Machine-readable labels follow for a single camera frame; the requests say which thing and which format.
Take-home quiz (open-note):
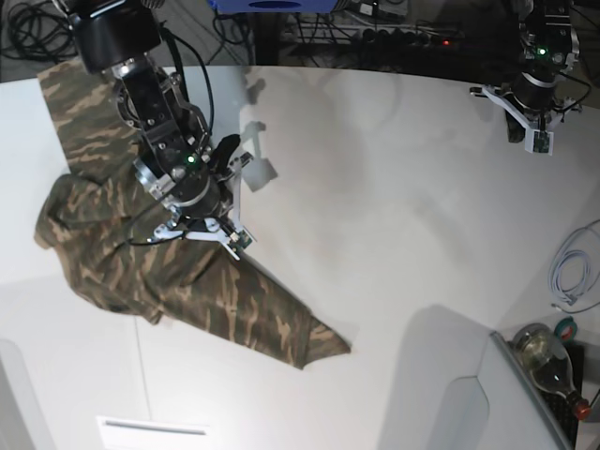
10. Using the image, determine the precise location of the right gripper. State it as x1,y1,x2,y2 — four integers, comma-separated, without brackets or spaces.
133,134,241,219

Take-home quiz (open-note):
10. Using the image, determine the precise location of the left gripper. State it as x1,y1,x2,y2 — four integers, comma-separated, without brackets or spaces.
505,72,557,143

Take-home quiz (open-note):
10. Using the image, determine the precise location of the camouflage t-shirt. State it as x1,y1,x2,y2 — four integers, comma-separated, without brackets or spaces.
34,60,353,371

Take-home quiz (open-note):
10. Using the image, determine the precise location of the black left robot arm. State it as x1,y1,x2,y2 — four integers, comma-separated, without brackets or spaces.
508,1,579,155

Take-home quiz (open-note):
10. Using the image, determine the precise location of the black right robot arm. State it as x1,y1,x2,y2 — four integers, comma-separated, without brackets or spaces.
57,1,233,220

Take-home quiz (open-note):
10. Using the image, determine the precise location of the blue box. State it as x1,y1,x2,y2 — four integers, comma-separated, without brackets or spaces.
208,0,349,13

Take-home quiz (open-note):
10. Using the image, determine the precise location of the green tape roll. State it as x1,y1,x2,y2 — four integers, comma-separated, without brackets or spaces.
554,316,578,342

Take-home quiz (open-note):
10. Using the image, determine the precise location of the clear plastic bottle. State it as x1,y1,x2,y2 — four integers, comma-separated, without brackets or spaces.
512,323,592,421

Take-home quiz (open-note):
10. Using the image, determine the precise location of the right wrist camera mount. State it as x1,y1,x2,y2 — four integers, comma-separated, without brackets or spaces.
145,152,253,261

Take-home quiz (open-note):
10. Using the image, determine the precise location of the white coiled cable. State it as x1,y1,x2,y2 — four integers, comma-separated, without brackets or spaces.
548,218,600,312

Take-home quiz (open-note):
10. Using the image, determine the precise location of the black coiled cable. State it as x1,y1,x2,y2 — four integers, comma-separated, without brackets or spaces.
0,0,76,62

